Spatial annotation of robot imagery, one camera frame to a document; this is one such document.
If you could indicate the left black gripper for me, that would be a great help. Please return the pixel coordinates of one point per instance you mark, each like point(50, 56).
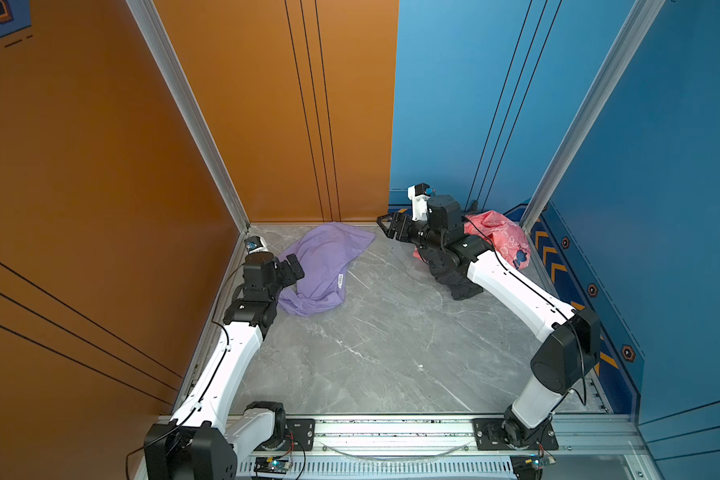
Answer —
point(283, 270)

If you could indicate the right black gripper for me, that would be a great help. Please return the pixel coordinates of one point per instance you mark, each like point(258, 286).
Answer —
point(398, 218)

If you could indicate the purple cloth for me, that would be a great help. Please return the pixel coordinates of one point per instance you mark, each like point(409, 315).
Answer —
point(325, 253)

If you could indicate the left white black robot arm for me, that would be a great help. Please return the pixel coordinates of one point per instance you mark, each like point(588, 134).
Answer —
point(199, 442)

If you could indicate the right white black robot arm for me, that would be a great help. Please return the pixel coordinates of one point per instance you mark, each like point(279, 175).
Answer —
point(570, 338)

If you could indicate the dark grey cloth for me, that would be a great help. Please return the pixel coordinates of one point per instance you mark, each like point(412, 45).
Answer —
point(447, 269)

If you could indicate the pink patterned cloth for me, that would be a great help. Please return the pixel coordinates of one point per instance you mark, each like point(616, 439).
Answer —
point(491, 231)

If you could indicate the left green circuit board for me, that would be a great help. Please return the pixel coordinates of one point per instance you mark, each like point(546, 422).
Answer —
point(271, 467)

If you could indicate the green circuit board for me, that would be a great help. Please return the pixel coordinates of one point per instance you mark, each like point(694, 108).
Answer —
point(530, 467)
point(271, 467)

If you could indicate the right green circuit board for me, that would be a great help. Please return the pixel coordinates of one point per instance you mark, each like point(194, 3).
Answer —
point(530, 467)

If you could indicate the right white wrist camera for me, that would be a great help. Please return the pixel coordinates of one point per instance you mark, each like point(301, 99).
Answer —
point(419, 195)

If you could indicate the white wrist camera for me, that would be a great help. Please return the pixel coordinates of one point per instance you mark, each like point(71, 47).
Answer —
point(254, 244)
point(419, 195)

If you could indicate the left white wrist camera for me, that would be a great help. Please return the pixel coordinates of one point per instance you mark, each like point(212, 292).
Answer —
point(254, 244)

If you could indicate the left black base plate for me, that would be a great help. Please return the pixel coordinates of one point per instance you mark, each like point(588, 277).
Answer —
point(297, 431)

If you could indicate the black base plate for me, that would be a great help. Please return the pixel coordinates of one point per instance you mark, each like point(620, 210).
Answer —
point(297, 431)
point(498, 434)

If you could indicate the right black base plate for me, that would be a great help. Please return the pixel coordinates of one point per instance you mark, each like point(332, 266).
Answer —
point(498, 434)

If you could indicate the aluminium front rail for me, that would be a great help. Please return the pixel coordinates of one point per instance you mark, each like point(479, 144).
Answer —
point(443, 447)

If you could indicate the left aluminium corner post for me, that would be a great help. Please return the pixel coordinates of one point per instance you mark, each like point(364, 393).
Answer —
point(154, 33)

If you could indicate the aluminium corner post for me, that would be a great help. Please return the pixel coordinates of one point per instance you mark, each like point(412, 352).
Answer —
point(626, 43)
point(154, 33)

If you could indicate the right aluminium corner post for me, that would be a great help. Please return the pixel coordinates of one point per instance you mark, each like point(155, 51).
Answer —
point(626, 43)

